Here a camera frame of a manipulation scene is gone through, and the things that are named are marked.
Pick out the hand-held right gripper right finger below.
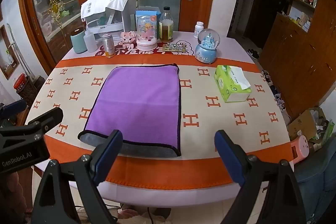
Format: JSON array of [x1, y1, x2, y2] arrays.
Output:
[[214, 130, 307, 224]]

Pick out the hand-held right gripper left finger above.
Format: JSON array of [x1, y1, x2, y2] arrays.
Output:
[[31, 130, 123, 224]]

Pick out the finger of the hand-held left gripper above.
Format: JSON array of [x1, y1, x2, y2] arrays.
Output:
[[0, 99, 28, 127], [25, 107, 64, 137]]

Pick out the purple towel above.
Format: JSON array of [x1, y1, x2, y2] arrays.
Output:
[[78, 63, 182, 158]]

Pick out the red lid jar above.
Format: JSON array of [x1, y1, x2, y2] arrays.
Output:
[[13, 73, 38, 107]]

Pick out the orange patterned table blanket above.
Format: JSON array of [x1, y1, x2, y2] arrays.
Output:
[[28, 57, 295, 186]]

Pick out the pink plastic device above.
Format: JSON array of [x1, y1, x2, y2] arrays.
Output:
[[290, 135, 310, 165]]

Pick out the green tissue pack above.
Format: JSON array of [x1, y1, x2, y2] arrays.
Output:
[[214, 64, 253, 103]]

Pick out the row of shoes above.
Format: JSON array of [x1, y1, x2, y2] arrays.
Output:
[[261, 69, 291, 121]]

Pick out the open cardboard box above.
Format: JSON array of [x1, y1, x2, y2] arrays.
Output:
[[287, 107, 329, 144]]

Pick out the teal cylindrical canister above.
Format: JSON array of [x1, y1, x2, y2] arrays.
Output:
[[70, 27, 88, 54]]

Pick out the blue upholstered chair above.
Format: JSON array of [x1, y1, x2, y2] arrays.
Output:
[[293, 140, 336, 224]]

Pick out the white squeeze bottle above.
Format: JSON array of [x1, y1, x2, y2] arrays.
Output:
[[84, 29, 98, 53]]

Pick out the silver metal can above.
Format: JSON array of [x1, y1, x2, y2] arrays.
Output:
[[101, 33, 116, 58]]

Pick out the dark shoes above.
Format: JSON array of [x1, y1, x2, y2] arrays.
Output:
[[247, 48, 262, 60]]

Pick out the small gold door ornament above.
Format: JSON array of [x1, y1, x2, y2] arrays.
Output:
[[48, 0, 66, 28]]

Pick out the blue castle snow globe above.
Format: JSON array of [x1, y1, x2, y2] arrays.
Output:
[[194, 29, 221, 64]]

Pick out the small pink toy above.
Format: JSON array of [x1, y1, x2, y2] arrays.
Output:
[[120, 31, 138, 43]]

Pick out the grey countertop sterilizer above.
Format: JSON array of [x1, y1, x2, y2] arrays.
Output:
[[85, 0, 137, 41]]

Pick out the wooden shelf cabinet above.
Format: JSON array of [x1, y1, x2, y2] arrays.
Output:
[[259, 0, 336, 123]]

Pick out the pill blister pack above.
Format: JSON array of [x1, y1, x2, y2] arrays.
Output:
[[162, 43, 188, 53]]

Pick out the pink dome music box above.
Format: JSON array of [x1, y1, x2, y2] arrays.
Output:
[[136, 15, 158, 51]]

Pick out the white cloth bag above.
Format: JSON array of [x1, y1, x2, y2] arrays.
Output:
[[80, 0, 133, 21]]

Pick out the white pill bottle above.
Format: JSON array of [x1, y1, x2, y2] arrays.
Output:
[[194, 21, 204, 39]]

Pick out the amber liquid bottle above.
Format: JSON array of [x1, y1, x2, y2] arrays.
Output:
[[159, 6, 174, 42]]

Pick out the blue cardboard box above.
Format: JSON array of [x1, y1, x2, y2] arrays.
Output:
[[135, 6, 161, 39]]

